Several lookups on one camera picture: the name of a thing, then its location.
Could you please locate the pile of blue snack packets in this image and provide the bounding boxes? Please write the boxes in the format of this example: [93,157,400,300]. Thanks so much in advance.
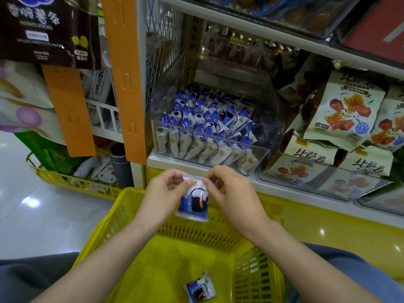
[154,85,261,175]

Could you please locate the grey trousers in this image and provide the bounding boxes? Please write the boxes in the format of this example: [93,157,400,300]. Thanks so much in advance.
[0,243,404,303]

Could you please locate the row of small brown packets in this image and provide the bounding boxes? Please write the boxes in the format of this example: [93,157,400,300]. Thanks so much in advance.
[202,22,298,67]

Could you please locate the person's right forearm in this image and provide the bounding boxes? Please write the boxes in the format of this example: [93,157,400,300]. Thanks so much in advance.
[251,219,383,303]

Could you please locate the white wire rack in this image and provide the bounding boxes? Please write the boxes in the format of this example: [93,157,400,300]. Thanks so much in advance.
[85,99,125,143]

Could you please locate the person's right hand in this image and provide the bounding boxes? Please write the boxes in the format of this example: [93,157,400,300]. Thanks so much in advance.
[203,165,272,242]

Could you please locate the red price sign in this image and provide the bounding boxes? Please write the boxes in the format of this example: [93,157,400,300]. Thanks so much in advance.
[341,0,404,66]

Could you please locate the pile of blue jelly cups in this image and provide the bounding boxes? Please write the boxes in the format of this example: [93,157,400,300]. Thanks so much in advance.
[196,0,361,38]

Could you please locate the white card packet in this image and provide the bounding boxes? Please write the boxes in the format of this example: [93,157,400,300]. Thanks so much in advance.
[90,67,113,104]

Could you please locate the black potato stick bag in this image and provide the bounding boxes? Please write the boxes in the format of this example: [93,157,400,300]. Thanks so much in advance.
[0,0,102,69]

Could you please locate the green snack bags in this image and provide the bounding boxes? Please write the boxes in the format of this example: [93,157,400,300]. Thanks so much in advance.
[14,131,86,175]

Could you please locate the store shelf with yellow base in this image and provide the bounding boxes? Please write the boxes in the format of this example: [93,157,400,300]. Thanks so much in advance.
[101,0,404,282]

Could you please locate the orange shelf post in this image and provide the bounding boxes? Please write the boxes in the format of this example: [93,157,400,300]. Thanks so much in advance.
[101,0,149,165]

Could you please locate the clear plastic bin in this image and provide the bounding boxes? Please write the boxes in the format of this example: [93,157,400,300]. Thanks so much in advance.
[148,50,285,176]
[255,151,392,201]

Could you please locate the orange hanging strip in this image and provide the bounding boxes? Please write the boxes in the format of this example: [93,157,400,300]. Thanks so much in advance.
[42,65,97,158]

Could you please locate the dark grey cylinder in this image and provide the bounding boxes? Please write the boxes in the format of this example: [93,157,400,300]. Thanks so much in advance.
[110,142,135,189]

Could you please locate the yellow floor basket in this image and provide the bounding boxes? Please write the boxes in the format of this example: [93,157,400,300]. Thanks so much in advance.
[25,152,122,201]

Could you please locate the yellow plastic shopping basket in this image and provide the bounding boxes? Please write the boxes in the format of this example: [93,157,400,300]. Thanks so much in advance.
[72,187,286,303]

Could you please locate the row of fruit print bags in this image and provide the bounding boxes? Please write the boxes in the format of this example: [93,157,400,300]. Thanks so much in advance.
[262,69,404,215]

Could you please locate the person's left hand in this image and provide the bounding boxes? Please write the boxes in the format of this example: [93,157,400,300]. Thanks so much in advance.
[134,169,193,236]

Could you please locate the white cartoon print packet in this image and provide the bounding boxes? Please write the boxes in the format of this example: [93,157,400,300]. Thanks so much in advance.
[76,156,117,185]

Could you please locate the person's left forearm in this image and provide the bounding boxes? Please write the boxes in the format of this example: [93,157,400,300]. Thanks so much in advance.
[32,219,159,303]

